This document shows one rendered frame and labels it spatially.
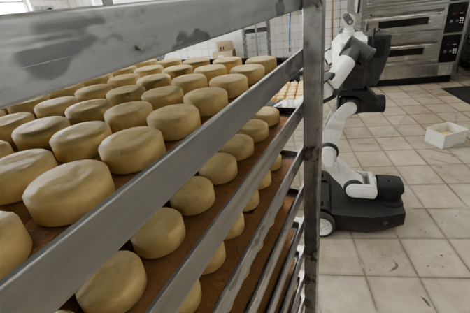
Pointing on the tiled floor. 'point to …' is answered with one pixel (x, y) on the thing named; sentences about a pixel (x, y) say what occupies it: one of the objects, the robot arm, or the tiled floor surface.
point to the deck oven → (413, 15)
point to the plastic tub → (445, 135)
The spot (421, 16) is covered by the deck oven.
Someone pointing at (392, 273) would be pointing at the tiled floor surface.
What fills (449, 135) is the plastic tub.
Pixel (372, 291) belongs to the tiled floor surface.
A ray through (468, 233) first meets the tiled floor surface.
